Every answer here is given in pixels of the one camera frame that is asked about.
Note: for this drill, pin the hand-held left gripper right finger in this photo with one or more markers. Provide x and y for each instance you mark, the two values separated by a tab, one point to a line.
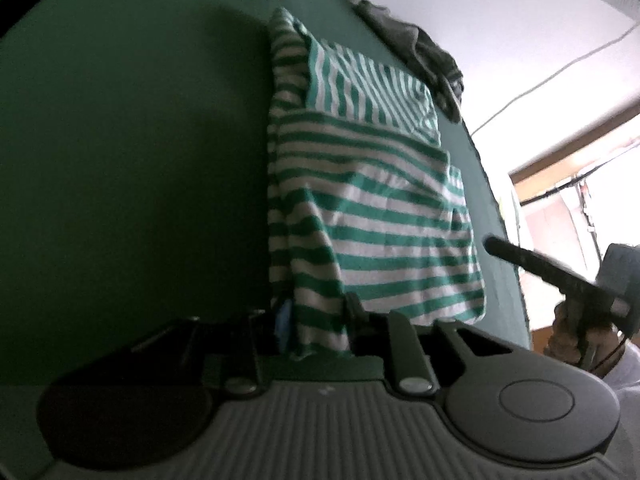
354	320

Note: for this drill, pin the green table cover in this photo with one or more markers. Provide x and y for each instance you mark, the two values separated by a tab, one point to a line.
140	135

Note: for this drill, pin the green white striped shirt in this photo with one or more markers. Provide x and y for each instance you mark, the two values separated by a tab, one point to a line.
380	200

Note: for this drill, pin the brown door frame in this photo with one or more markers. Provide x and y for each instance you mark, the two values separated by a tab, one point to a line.
575	145

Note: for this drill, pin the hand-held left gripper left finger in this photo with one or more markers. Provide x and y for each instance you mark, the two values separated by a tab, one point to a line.
284	322

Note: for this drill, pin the plain grey garment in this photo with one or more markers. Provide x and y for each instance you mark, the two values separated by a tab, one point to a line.
425	55

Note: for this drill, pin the black rod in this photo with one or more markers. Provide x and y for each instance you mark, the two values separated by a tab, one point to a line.
575	182

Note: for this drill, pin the person's right hand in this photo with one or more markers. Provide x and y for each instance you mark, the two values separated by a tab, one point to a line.
565	340

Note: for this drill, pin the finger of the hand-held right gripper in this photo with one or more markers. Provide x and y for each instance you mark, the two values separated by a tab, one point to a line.
540	265

